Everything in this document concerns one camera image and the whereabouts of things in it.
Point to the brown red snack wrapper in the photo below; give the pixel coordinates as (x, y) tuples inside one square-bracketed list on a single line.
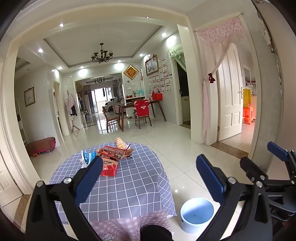
[(111, 153)]

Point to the pink floral curtain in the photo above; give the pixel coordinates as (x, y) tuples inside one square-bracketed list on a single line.
[(208, 69)]

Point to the wooden chair with cover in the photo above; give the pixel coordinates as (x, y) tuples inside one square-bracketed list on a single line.
[(143, 118)]

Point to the small potted plant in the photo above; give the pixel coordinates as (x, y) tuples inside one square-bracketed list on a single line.
[(134, 93)]

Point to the large framed painting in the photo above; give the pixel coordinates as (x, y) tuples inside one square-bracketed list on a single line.
[(151, 65)]

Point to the small dark chandelier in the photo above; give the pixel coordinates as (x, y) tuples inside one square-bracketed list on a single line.
[(99, 80)]

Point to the white metal rack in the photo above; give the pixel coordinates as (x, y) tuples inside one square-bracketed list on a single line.
[(23, 129)]

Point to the red snack packet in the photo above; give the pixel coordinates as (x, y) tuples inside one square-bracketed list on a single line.
[(109, 168)]

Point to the dark wooden dining table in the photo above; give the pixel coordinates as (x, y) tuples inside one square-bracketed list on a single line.
[(126, 107)]

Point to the dark framed wall picture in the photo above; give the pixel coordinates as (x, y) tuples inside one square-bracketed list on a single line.
[(29, 96)]

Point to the group of wall certificates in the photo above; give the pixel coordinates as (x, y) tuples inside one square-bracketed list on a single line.
[(161, 78)]

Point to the white panelled door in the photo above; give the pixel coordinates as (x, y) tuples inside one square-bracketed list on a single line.
[(229, 92)]

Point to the red upholstered bench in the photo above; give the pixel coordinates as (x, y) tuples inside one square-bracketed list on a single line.
[(41, 144)]

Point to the grey checked tablecloth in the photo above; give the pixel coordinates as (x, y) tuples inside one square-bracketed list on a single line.
[(129, 180)]

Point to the orange bread packet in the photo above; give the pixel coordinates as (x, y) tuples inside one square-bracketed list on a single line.
[(120, 143)]

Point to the light blue trash bin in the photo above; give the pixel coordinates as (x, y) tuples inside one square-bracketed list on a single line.
[(196, 210)]

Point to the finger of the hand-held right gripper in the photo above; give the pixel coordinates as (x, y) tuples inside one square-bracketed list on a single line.
[(277, 150), (249, 166)]

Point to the red chair cover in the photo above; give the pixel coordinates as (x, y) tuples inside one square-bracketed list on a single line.
[(141, 107)]

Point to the red bag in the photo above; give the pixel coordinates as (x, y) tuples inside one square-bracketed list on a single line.
[(157, 96)]

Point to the black hanging garment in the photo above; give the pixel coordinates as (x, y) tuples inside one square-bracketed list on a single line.
[(74, 110)]

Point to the red gold diamond wall decoration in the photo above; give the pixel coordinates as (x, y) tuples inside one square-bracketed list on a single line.
[(131, 72)]

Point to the stack of orange stools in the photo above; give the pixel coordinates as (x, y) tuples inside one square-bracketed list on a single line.
[(248, 114)]

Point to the dark red bow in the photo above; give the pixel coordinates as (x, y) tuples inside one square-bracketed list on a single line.
[(211, 78)]

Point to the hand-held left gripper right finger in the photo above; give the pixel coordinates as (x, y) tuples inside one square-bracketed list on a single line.
[(210, 178)]

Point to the white side door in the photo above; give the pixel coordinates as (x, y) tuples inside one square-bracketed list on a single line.
[(9, 185)]

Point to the pair of orange slippers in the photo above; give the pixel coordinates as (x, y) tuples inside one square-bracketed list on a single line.
[(35, 155)]

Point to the grey sofa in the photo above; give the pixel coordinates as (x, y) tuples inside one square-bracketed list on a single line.
[(111, 105)]

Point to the pink checked cloth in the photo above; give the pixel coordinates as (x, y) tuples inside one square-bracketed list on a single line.
[(115, 227)]

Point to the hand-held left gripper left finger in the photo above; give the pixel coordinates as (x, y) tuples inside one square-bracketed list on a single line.
[(90, 178)]

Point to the pink white hanging garment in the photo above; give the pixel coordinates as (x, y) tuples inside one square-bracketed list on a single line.
[(69, 102)]

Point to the white cabinet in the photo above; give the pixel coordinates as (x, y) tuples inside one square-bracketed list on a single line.
[(129, 102)]

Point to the black chandelier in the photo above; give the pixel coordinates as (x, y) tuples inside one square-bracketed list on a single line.
[(101, 57)]

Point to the wooden coat stand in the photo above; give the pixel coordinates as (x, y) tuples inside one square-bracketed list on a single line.
[(74, 122)]

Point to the green curtain valance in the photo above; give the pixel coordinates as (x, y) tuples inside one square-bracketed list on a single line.
[(177, 52)]

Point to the wooden dining chair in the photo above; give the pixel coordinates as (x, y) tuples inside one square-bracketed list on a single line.
[(111, 119)]

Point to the white wall box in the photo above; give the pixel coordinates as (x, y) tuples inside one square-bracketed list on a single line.
[(266, 33)]

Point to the brown door mat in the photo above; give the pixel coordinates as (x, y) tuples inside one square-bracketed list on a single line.
[(185, 126)]

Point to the blue white snack packet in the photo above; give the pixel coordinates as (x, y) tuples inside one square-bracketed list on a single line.
[(86, 158)]

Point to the wooden skewer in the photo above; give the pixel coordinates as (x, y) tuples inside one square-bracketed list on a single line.
[(128, 148)]

